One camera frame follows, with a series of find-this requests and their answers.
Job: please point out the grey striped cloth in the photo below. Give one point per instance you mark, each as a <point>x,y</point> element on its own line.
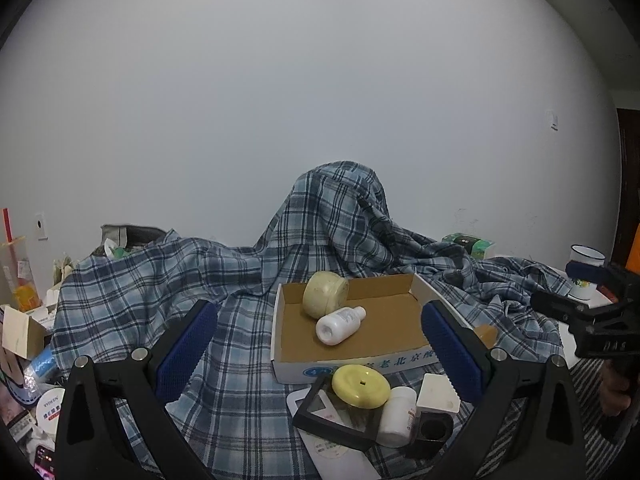
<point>590,410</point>

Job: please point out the yellow round lid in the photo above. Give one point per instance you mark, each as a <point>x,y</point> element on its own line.
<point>360,385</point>

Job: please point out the clear plastic drink cup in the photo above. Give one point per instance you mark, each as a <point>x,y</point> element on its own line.
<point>20,280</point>

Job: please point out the small tan object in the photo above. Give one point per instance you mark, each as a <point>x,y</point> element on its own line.
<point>485,334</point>

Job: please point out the green tissue pack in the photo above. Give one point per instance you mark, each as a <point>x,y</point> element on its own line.
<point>470,245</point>

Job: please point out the blue crumpled plastic wrapper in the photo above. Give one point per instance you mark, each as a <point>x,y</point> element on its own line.
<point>40,367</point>

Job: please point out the red drinking straw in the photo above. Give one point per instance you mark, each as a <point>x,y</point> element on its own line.
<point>7,225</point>

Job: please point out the white enamel mug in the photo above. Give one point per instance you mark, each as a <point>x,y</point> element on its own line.
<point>580,291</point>

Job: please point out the small white plastic bottle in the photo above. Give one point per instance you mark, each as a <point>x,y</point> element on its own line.
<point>337,327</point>

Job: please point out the cream round jar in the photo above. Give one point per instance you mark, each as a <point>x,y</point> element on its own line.
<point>325,292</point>

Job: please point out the blue plaid cloth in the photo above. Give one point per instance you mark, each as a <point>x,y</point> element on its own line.
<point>150,285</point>

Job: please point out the white remote control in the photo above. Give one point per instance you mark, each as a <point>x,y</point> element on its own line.
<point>340,462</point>

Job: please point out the dark wooden door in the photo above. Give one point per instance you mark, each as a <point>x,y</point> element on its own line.
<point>629,185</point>

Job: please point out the shallow cardboard box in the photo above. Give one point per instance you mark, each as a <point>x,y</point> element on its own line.
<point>390,320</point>

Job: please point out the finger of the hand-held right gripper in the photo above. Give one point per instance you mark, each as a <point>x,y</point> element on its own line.
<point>555,305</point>
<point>585,271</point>

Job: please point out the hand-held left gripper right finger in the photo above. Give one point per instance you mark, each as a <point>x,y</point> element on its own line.
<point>450,355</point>

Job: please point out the white pill bottle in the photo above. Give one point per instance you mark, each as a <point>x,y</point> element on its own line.
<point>397,415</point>

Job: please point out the person's right hand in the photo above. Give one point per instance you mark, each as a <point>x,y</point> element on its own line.
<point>614,390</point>

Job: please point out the grey fabric bag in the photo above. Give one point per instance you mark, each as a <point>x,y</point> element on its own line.
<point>135,237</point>

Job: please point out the white power adapter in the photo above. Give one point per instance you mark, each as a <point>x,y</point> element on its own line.
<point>435,392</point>

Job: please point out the square display case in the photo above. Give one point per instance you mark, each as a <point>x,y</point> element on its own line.
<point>305,412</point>

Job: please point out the black cube adapter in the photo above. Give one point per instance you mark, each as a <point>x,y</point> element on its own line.
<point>417,447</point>

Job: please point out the white round container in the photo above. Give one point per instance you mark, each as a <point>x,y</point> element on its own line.
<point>50,412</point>

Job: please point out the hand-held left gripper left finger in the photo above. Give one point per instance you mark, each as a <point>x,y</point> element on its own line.
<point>185,355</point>

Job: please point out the white wall socket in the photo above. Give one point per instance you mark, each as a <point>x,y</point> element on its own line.
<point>39,226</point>

